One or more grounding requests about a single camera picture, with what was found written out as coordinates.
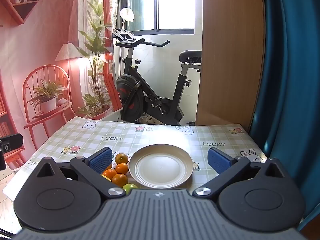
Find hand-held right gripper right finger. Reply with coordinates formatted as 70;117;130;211
192;147;288;197

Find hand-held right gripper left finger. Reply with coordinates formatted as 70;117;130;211
32;147;127;198

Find greenish orange mandarin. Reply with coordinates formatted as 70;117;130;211
115;153;129;165

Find green round fruit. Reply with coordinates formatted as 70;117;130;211
122;183;139;195

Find beige round plate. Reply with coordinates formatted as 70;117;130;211
129;144;194;189

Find green checkered tablecloth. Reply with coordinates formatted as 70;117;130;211
4;117;269;200

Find black exercise bike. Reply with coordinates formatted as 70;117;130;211
112;28;202;126

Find wooden cabinet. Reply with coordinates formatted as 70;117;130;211
196;0;266;133

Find teal curtain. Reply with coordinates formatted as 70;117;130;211
250;0;320;233

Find white round lamp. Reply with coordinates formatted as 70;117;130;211
120;8;135;22

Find window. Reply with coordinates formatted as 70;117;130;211
124;0;195;35

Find red room wall poster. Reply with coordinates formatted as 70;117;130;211
0;0;123;173

